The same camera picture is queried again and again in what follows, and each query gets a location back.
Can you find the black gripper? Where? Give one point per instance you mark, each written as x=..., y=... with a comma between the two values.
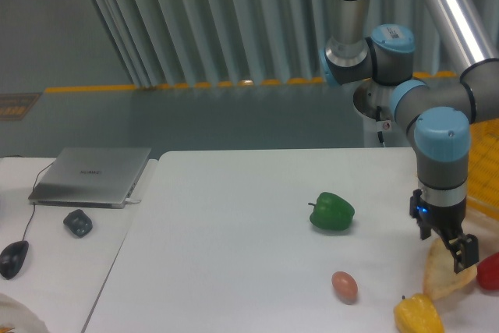
x=446, y=221

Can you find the triangular toast bread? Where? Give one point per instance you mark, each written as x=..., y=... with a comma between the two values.
x=440, y=279

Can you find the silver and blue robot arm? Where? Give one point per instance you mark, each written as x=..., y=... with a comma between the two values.
x=436, y=120

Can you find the yellow plastic basket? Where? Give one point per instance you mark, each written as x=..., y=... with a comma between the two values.
x=483, y=168

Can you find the red bell pepper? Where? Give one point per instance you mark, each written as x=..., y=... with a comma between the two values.
x=488, y=273

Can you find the yellow bell pepper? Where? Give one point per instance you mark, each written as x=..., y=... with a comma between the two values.
x=417, y=314

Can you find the brown egg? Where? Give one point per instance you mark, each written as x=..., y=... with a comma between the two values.
x=344, y=286

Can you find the green bell pepper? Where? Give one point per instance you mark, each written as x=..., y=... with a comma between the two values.
x=331, y=212

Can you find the grey pleated curtain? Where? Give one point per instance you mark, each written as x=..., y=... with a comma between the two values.
x=211, y=41

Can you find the black plastic adapter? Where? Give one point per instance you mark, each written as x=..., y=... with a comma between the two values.
x=78, y=223

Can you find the silver laptop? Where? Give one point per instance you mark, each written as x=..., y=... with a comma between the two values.
x=102, y=177

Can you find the black computer mouse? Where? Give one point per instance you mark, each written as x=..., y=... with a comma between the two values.
x=12, y=259

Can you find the white cloth with print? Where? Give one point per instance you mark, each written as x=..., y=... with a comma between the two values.
x=16, y=317

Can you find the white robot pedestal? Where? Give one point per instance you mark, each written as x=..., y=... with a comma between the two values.
x=371, y=101

